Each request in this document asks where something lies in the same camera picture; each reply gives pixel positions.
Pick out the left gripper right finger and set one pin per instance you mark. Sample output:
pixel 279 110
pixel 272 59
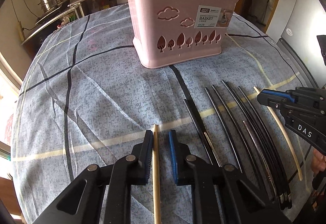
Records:
pixel 220 194

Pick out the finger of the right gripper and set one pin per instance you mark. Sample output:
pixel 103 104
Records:
pixel 279 94
pixel 272 101

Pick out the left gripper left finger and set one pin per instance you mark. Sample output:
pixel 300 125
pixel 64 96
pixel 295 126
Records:
pixel 81 201

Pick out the pale cream chopstick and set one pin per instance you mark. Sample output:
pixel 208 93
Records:
pixel 287 143

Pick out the light wooden chopstick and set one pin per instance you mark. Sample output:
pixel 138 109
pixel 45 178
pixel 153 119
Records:
pixel 156 176

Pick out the metal kitchen shelf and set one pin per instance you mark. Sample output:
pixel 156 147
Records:
pixel 76 10

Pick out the person right hand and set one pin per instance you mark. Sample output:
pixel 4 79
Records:
pixel 318 163

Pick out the white refrigerator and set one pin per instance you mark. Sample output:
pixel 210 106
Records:
pixel 306 23

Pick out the blue checked tablecloth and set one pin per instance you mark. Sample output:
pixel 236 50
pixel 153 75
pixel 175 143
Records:
pixel 86 99

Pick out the black chopstick silver tip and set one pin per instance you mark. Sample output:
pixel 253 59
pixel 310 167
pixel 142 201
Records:
pixel 202 132

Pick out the pink plastic utensil basket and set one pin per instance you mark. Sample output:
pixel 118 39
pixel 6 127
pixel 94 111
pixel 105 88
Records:
pixel 173 31

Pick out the black gas stove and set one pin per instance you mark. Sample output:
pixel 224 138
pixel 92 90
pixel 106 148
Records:
pixel 53 13

